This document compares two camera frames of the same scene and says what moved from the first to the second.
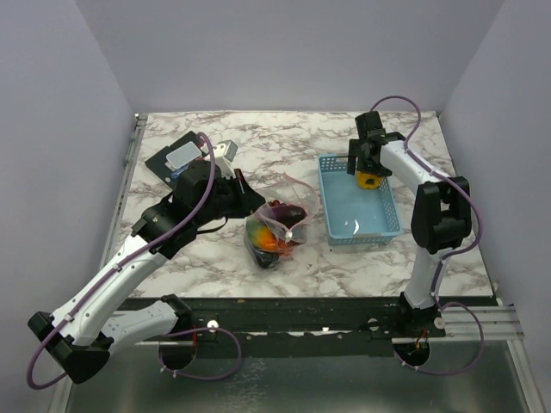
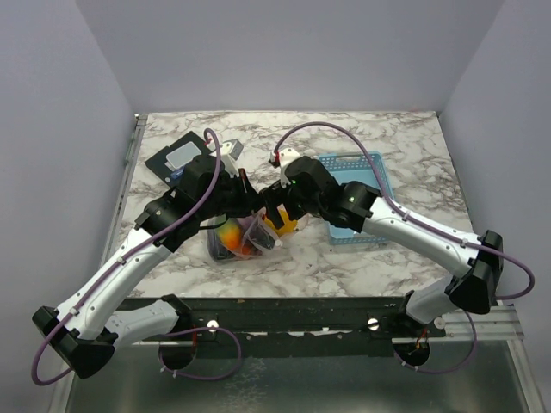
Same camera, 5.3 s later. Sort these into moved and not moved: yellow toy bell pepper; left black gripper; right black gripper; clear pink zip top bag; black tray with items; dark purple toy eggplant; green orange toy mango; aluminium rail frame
Moved: dark purple toy eggplant; green orange toy mango; clear pink zip top bag; right black gripper; yellow toy bell pepper
Not moved: aluminium rail frame; black tray with items; left black gripper
